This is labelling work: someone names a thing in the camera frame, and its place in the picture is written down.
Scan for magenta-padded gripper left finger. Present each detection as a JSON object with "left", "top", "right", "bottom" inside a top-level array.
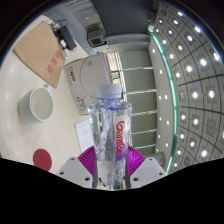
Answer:
[{"left": 55, "top": 146, "right": 100, "bottom": 189}]

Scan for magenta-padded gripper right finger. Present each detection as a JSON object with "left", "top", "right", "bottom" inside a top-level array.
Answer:
[{"left": 123, "top": 146, "right": 167, "bottom": 189}]

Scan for clear plastic water bottle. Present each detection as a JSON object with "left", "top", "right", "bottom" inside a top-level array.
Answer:
[{"left": 86, "top": 82, "right": 134, "bottom": 191}]

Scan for flat round red coaster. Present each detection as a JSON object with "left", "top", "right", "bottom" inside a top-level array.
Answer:
[{"left": 32, "top": 148, "right": 54, "bottom": 173}]

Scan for white ceramic mug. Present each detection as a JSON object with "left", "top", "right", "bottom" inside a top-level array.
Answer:
[{"left": 18, "top": 83, "right": 55, "bottom": 126}]

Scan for large white cardboard box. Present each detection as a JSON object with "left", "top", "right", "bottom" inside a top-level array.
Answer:
[{"left": 62, "top": 52, "right": 113, "bottom": 116}]

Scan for round ceiling lights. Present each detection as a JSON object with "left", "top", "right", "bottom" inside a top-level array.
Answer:
[{"left": 148, "top": 2, "right": 224, "bottom": 168}]

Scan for brown paper envelope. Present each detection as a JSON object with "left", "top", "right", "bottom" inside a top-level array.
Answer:
[{"left": 12, "top": 20, "right": 66, "bottom": 90}]

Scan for black power adapter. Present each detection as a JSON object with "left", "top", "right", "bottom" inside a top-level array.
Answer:
[{"left": 52, "top": 25, "right": 77, "bottom": 51}]

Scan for grey box monitor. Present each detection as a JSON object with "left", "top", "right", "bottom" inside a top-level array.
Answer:
[{"left": 86, "top": 27, "right": 109, "bottom": 48}]

